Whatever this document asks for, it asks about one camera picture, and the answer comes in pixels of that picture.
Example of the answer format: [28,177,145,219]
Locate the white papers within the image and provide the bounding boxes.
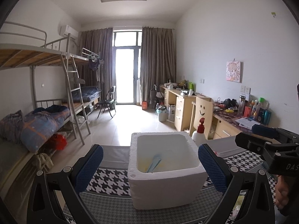
[235,117,260,129]

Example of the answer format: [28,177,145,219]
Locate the black folding chair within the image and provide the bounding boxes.
[97,86,117,118]

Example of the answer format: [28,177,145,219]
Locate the dark hanging clothes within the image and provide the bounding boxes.
[88,58,100,71]

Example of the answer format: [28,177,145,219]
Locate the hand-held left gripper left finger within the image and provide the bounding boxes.
[27,144,104,224]

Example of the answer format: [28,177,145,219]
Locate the beige crumpled cloth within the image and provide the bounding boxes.
[35,153,54,168]

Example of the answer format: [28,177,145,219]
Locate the red plastic bag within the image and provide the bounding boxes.
[48,133,68,151]

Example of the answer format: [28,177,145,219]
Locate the white air conditioner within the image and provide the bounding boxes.
[59,24,78,39]

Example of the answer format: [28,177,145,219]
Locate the houndstooth printed blanket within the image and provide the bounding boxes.
[63,135,299,224]

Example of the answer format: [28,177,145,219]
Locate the blue plaid quilt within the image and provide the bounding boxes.
[21,105,72,154]

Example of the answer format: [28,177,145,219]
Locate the wooden chair with smiley face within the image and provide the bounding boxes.
[189,96,214,138]

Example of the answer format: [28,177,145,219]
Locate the group of toiletry bottles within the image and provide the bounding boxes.
[238,93,272,125]

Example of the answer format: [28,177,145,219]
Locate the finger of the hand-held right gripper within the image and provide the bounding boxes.
[235,133,281,160]
[251,124,288,143]

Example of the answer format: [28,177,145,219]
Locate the grey-blue bundled bedding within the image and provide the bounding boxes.
[0,111,24,144]

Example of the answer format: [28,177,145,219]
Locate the pink wall poster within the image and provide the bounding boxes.
[226,61,243,83]

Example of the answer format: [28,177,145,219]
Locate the light wooden desk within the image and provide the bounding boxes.
[160,85,211,131]

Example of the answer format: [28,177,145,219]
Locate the person's right hand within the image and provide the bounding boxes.
[276,175,292,212]

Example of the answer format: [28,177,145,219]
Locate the wooden desk with printed cover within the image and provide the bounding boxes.
[192,101,283,143]

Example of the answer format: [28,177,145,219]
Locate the glass balcony door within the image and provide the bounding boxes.
[112,29,143,105]

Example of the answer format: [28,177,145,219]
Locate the brown curtain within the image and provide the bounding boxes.
[140,26,177,104]
[79,27,114,103]

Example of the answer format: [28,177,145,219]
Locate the metal bunk bed with ladder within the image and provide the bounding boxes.
[0,21,91,168]

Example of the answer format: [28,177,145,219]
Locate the dark blue folded quilt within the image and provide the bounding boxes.
[71,86,101,102]

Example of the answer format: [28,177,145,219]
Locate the white foam box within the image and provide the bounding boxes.
[127,131,208,210]

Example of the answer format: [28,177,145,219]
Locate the white bucket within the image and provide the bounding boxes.
[157,107,168,122]

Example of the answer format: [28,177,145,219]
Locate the white carton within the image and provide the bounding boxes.
[168,104,176,122]

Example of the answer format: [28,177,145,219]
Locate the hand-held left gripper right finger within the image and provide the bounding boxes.
[198,143,276,224]

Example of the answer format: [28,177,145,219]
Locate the white pump bottle red cap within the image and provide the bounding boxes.
[191,118,206,145]

